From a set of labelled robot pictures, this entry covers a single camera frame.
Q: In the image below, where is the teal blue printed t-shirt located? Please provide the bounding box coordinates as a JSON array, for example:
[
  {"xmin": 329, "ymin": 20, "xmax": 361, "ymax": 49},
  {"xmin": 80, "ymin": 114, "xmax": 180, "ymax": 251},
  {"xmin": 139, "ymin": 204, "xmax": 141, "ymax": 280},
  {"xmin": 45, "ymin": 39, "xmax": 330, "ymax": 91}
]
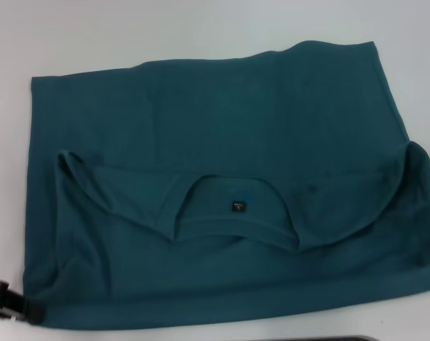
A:
[{"xmin": 22, "ymin": 40, "xmax": 430, "ymax": 330}]

